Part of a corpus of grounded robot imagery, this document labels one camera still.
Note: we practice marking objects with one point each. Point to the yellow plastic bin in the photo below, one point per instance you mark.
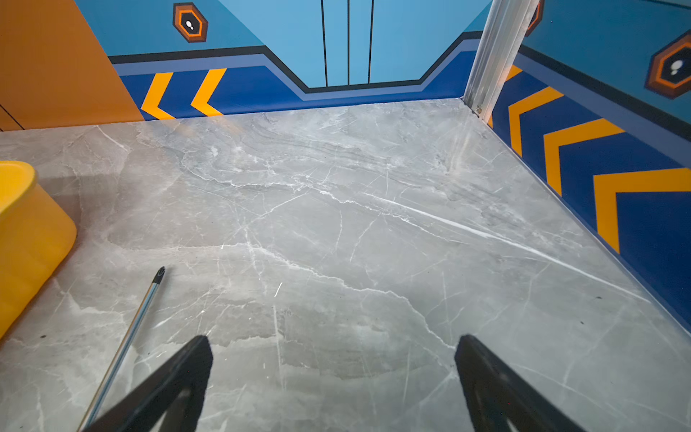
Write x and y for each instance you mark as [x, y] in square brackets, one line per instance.
[36, 236]

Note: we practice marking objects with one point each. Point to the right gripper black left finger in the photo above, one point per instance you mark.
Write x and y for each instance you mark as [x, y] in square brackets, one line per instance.
[170, 399]

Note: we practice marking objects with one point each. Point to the aluminium corner post right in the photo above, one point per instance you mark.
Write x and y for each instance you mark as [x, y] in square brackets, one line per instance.
[502, 36]

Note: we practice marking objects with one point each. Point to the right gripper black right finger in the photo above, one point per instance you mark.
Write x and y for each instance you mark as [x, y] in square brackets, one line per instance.
[498, 399]

